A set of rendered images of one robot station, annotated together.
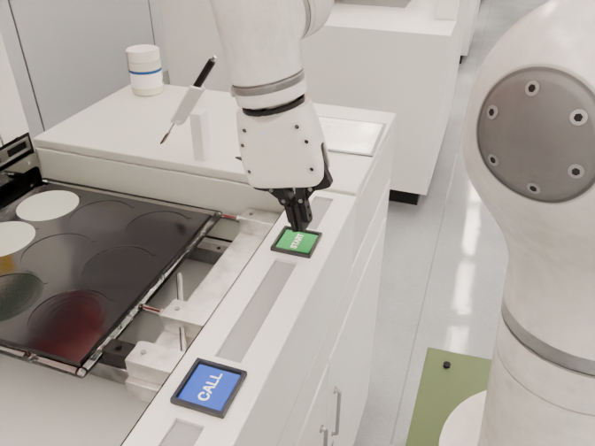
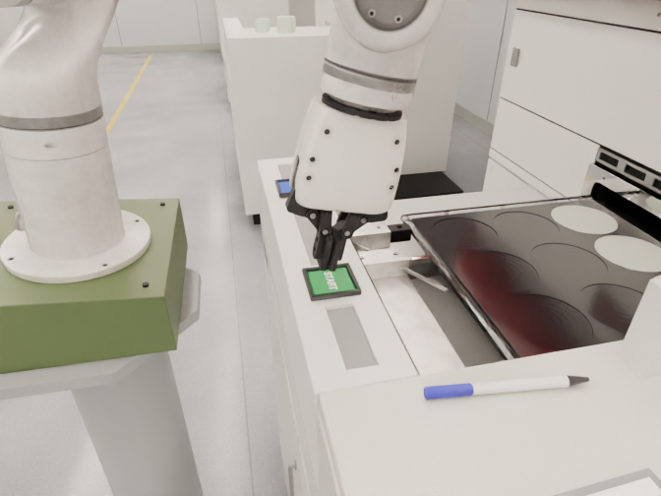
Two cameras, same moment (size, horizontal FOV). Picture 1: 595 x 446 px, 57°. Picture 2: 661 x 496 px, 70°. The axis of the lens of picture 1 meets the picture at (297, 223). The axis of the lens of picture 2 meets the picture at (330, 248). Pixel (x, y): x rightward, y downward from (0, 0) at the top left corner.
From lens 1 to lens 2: 1.00 m
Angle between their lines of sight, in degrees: 109
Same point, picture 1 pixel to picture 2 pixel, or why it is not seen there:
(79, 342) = (429, 224)
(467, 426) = (129, 245)
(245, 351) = not seen: hidden behind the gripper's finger
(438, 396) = (151, 265)
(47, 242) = (596, 265)
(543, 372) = not seen: hidden behind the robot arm
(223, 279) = (411, 316)
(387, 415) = not seen: outside the picture
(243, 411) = (268, 187)
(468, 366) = (125, 289)
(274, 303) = (302, 235)
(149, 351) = (376, 228)
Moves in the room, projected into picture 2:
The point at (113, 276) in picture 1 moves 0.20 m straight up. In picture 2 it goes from (487, 263) to (516, 124)
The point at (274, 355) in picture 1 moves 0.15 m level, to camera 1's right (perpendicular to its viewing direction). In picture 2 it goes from (271, 209) to (167, 235)
